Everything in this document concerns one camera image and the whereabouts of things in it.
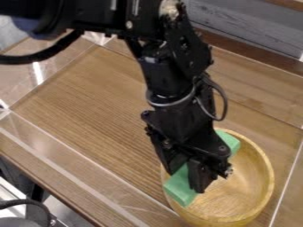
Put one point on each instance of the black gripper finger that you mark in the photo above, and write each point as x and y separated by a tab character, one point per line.
169	152
201	175

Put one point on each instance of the black metal mount with screw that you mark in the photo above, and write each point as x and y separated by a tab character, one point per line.
38	215

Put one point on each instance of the brown wooden bowl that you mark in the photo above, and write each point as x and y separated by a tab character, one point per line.
235	200

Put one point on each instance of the clear acrylic tray enclosure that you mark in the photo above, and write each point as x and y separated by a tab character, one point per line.
73	132

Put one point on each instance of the clear acrylic corner bracket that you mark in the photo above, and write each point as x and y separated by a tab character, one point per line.
98	38

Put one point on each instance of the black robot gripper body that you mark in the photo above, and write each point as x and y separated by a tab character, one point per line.
189	128

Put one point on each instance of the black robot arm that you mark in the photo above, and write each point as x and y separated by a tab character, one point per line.
174	57

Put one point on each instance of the green rectangular block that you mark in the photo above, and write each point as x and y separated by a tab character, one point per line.
177	185

